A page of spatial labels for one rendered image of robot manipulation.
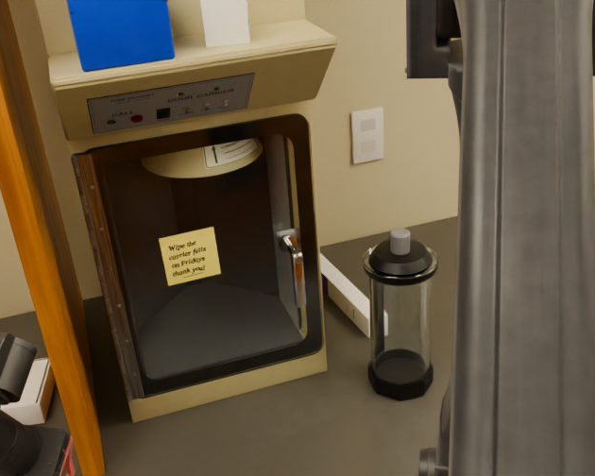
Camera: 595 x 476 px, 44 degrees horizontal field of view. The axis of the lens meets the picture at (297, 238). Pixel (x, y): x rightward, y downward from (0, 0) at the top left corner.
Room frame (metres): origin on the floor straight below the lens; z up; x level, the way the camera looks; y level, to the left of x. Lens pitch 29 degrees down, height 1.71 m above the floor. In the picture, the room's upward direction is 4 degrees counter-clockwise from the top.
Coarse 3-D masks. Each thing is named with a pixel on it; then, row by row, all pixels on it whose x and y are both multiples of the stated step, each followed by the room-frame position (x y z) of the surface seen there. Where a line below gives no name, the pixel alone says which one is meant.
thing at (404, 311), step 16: (432, 256) 0.91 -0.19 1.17; (384, 288) 0.88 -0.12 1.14; (400, 288) 0.87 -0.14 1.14; (416, 288) 0.87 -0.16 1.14; (384, 304) 0.88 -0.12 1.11; (400, 304) 0.87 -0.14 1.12; (416, 304) 0.87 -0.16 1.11; (384, 320) 0.88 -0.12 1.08; (400, 320) 0.87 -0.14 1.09; (416, 320) 0.87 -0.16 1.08; (384, 336) 0.88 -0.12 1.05; (400, 336) 0.87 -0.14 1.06; (416, 336) 0.87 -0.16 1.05; (384, 352) 0.88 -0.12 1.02; (400, 352) 0.87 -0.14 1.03; (416, 352) 0.87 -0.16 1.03; (384, 368) 0.88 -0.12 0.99; (400, 368) 0.87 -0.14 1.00; (416, 368) 0.87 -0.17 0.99
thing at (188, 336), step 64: (256, 128) 0.92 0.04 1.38; (128, 192) 0.87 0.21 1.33; (192, 192) 0.89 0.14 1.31; (256, 192) 0.92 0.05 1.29; (128, 256) 0.87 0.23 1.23; (256, 256) 0.91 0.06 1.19; (128, 320) 0.86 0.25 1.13; (192, 320) 0.88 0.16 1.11; (256, 320) 0.91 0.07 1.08; (320, 320) 0.94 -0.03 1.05; (192, 384) 0.88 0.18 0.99
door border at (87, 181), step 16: (80, 160) 0.86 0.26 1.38; (80, 176) 0.85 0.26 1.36; (80, 192) 0.85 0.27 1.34; (96, 192) 0.86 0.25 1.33; (96, 208) 0.86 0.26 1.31; (96, 224) 0.86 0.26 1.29; (96, 240) 0.85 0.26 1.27; (96, 256) 0.85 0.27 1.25; (112, 256) 0.86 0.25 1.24; (112, 272) 0.86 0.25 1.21; (112, 288) 0.86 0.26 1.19; (112, 304) 0.85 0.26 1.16; (112, 320) 0.85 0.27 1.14; (128, 336) 0.86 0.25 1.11; (128, 352) 0.86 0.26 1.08; (128, 368) 0.86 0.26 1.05; (128, 384) 0.85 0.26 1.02
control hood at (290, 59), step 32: (256, 32) 0.89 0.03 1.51; (288, 32) 0.88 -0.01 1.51; (320, 32) 0.87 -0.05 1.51; (64, 64) 0.81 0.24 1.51; (160, 64) 0.79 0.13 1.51; (192, 64) 0.79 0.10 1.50; (224, 64) 0.81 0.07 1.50; (256, 64) 0.83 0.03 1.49; (288, 64) 0.84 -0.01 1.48; (320, 64) 0.86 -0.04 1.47; (64, 96) 0.77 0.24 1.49; (96, 96) 0.79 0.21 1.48; (256, 96) 0.88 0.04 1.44; (288, 96) 0.90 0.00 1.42; (64, 128) 0.82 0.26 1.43; (128, 128) 0.86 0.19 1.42
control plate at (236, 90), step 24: (120, 96) 0.80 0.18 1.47; (144, 96) 0.81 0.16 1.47; (168, 96) 0.82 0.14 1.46; (192, 96) 0.84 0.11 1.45; (216, 96) 0.85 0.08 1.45; (240, 96) 0.87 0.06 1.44; (96, 120) 0.82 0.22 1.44; (120, 120) 0.83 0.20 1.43; (144, 120) 0.85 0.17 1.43; (168, 120) 0.86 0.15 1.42
